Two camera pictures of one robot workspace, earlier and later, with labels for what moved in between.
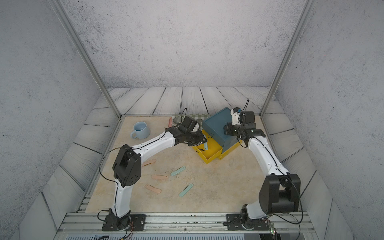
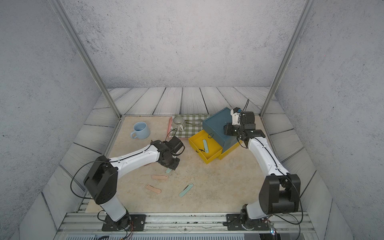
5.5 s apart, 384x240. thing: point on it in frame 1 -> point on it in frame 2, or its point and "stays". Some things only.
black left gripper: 201,139 -> 174,167
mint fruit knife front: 186,190 stays
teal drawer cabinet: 214,126 stays
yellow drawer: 214,148 stays
